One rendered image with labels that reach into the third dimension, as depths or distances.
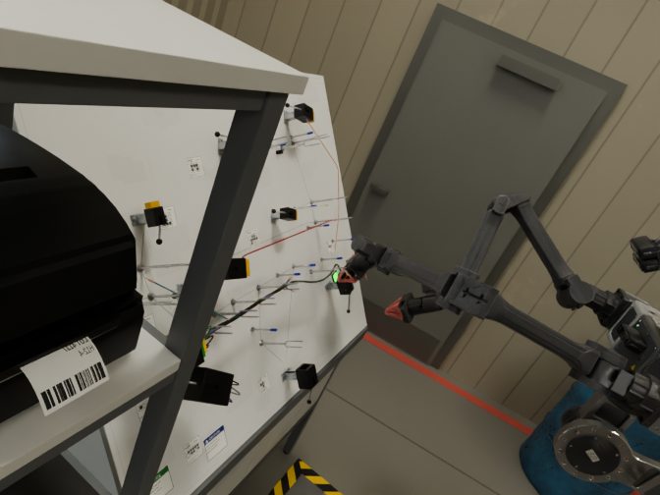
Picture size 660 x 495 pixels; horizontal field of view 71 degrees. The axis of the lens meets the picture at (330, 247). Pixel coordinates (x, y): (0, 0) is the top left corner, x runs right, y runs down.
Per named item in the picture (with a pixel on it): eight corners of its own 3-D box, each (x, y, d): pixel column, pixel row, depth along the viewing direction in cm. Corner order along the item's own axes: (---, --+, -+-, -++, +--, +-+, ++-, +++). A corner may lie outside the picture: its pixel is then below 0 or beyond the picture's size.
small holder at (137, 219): (137, 248, 99) (158, 247, 96) (129, 211, 98) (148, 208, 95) (154, 244, 103) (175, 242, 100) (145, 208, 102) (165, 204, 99)
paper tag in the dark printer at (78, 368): (109, 379, 48) (114, 357, 47) (45, 416, 42) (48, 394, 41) (80, 354, 49) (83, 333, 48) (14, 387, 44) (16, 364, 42)
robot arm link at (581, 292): (525, 182, 160) (516, 192, 170) (491, 196, 159) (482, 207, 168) (599, 298, 148) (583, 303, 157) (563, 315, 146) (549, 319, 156)
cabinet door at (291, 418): (317, 402, 212) (352, 339, 195) (244, 481, 165) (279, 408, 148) (313, 399, 213) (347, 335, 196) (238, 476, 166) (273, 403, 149)
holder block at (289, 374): (287, 406, 142) (314, 409, 137) (279, 368, 140) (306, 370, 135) (295, 398, 146) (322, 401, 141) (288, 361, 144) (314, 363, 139)
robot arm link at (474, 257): (514, 198, 158) (503, 210, 168) (497, 192, 159) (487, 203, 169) (464, 310, 147) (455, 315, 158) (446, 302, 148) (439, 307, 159)
